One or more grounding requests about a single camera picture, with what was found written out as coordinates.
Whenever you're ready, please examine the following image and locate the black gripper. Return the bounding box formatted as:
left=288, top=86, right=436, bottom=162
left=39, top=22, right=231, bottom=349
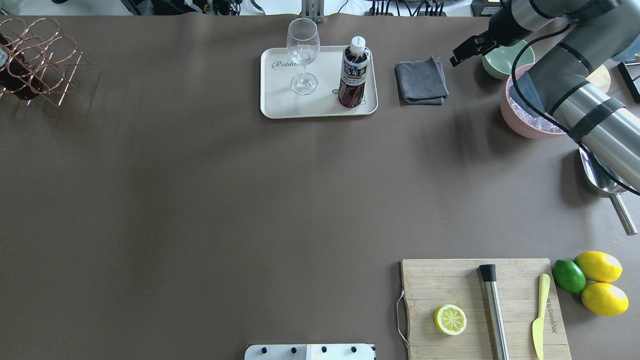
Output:
left=449, top=7, right=531, bottom=68

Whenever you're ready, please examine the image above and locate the tea bottle white cap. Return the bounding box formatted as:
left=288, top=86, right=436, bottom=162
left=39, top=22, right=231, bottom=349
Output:
left=337, top=35, right=370, bottom=109

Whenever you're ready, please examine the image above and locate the copper wire bottle basket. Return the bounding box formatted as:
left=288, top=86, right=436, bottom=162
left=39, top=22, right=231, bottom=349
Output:
left=0, top=15, right=90, bottom=107

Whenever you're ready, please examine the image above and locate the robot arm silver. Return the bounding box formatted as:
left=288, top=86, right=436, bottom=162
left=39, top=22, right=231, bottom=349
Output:
left=450, top=0, right=640, bottom=191

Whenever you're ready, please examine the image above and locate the mint green bowl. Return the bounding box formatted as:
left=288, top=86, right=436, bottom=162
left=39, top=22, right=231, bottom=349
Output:
left=481, top=39, right=528, bottom=80

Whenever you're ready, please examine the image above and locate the grey folded cloth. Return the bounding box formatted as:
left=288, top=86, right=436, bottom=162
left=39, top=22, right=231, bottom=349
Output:
left=394, top=55, right=450, bottom=106

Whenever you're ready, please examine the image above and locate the pink bowl of ice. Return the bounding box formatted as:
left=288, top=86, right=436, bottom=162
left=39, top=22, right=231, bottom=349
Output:
left=500, top=77, right=565, bottom=140

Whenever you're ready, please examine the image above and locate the wooden cup tree stand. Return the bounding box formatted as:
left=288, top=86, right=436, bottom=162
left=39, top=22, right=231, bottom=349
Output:
left=586, top=55, right=640, bottom=104

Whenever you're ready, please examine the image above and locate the steel ice scoop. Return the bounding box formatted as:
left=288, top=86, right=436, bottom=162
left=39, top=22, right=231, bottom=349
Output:
left=578, top=148, right=638, bottom=236

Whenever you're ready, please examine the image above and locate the clear wine glass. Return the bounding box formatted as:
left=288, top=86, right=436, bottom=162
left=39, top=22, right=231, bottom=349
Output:
left=286, top=17, right=320, bottom=96

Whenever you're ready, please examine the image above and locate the cream rabbit tray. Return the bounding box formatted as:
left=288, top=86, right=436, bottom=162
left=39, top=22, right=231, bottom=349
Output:
left=259, top=45, right=378, bottom=119

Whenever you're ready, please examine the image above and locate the bamboo cutting board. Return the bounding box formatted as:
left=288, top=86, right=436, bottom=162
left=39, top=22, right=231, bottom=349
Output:
left=400, top=258, right=552, bottom=360

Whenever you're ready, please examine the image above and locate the green lime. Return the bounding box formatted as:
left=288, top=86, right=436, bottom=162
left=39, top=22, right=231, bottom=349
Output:
left=551, top=259, right=586, bottom=294

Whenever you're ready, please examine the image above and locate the yellow lemon upper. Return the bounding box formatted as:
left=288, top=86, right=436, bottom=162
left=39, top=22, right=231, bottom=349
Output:
left=574, top=250, right=623, bottom=283

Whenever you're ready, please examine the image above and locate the yellow lemon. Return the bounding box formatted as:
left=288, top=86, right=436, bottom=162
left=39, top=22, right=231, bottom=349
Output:
left=574, top=250, right=623, bottom=283
left=581, top=282, right=629, bottom=317

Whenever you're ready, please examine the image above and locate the half lemon slice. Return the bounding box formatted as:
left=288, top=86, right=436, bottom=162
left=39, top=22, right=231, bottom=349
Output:
left=434, top=304, right=467, bottom=336

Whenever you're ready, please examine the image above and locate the yellow lemon lower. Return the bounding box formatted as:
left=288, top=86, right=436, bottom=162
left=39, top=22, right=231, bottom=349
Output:
left=581, top=282, right=629, bottom=317

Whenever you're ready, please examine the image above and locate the yellow plastic knife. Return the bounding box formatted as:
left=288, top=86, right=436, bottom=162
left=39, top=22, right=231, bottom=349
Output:
left=531, top=273, right=551, bottom=360

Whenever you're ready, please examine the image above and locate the steel muddler black tip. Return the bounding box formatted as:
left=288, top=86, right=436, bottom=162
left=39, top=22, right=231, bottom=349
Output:
left=478, top=263, right=511, bottom=360

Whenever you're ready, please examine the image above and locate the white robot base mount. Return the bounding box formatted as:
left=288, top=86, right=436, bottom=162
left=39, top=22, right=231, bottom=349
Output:
left=244, top=342, right=377, bottom=360

